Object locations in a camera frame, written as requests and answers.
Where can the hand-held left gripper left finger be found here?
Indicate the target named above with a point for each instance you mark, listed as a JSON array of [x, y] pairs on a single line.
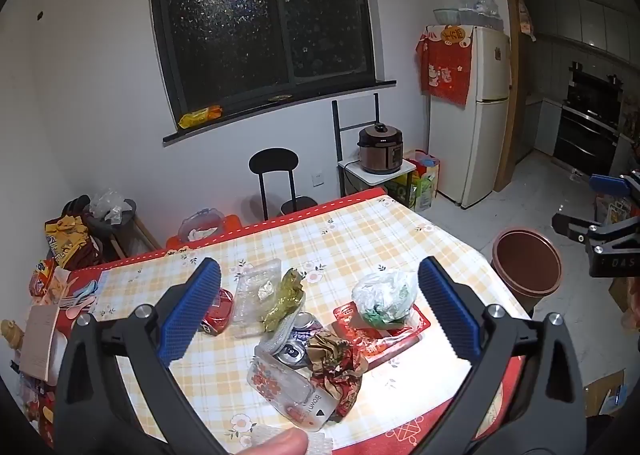
[[192, 310]]

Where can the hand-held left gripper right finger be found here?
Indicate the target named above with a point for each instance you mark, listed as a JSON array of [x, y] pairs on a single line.
[[447, 310]]

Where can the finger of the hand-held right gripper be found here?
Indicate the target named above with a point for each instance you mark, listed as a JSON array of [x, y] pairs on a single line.
[[575, 230], [607, 184]]

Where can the crushed red soda can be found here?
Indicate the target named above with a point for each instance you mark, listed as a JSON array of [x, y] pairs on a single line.
[[217, 312]]

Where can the brown round trash bin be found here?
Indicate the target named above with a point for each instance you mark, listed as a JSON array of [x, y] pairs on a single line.
[[527, 260]]

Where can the clear plastic clamshell container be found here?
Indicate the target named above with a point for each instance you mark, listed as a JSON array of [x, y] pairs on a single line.
[[252, 300]]

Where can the clear plastic bag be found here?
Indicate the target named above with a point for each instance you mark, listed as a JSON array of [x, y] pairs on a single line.
[[382, 295]]

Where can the red plastic packaging tray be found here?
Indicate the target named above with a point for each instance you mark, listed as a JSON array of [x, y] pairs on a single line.
[[380, 340]]

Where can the green gold foil wrapper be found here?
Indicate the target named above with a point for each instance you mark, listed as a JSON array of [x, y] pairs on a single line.
[[285, 302]]

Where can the crushed silver blue can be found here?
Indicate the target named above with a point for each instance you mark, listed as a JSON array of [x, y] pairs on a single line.
[[295, 340]]

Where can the clear floral plastic bottle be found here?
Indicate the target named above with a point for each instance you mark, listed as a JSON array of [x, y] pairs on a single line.
[[285, 387]]

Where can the brown red wrapper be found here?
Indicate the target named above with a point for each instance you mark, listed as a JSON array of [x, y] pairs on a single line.
[[337, 365]]

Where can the person's right hand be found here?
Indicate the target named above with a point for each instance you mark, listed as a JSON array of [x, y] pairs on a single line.
[[631, 305]]

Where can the person's left hand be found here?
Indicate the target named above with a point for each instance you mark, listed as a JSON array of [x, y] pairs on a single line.
[[280, 444]]

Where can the black built-in oven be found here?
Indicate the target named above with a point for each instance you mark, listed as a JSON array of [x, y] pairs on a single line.
[[590, 120]]

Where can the clear lidded plastic container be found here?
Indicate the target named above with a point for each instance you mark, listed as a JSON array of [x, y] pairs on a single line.
[[200, 225]]

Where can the wooden floor rack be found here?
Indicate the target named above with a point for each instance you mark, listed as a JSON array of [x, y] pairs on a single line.
[[145, 237]]

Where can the red plastic stool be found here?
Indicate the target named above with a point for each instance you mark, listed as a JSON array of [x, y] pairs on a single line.
[[232, 227]]

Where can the dark grey waste basket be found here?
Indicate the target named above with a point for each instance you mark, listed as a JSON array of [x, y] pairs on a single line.
[[127, 230]]

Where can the pastel plastic spoons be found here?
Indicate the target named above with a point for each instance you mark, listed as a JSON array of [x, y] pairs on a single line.
[[82, 300]]

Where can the checkered floral tablecloth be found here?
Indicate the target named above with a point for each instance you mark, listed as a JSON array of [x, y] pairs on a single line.
[[350, 245]]

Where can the colourful shopping bags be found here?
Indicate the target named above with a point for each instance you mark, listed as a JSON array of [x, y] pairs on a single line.
[[422, 182]]

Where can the white refrigerator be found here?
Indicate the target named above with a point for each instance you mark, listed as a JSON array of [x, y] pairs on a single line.
[[480, 135]]

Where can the flattened cardboard box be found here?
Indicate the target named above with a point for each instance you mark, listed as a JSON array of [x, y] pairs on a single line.
[[602, 395]]

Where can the clear crumpled bin liner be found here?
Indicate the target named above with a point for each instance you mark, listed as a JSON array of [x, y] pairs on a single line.
[[106, 205]]

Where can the red tablecloth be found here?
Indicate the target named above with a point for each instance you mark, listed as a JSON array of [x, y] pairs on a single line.
[[310, 214]]

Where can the orange red snack packet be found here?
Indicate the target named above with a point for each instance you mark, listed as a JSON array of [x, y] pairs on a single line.
[[42, 277]]

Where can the brown paper notebook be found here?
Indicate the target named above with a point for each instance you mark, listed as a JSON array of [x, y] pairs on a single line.
[[42, 345]]

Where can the black round stool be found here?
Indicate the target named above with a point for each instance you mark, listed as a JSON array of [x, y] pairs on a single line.
[[273, 162]]

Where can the small white side table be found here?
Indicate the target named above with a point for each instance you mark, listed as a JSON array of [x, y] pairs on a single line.
[[352, 170]]

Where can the brown electric pressure cooker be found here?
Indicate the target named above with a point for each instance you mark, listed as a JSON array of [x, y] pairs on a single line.
[[380, 150]]

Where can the hanging snack bag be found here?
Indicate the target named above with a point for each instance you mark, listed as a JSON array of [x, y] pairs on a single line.
[[526, 17]]

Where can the yellow snack packet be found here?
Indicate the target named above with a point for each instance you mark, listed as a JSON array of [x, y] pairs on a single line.
[[200, 116]]

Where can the red printed cloth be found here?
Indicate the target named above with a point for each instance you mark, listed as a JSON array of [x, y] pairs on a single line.
[[445, 70]]

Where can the black metal rack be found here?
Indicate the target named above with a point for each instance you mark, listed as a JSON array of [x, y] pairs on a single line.
[[336, 135]]

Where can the clear plastic containers pile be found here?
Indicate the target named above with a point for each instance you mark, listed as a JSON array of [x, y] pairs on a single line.
[[480, 7]]

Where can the small metal dish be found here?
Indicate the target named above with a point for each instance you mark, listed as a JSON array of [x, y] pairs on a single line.
[[280, 97]]

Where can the black window sill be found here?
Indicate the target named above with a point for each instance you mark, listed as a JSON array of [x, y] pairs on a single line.
[[300, 102]]

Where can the glass bowl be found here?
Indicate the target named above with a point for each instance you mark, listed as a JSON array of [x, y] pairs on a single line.
[[445, 16]]

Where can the dark framed window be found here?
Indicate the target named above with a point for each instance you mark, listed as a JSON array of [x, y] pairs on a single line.
[[260, 15]]

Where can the white wall socket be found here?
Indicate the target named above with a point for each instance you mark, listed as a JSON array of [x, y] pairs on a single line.
[[316, 179]]

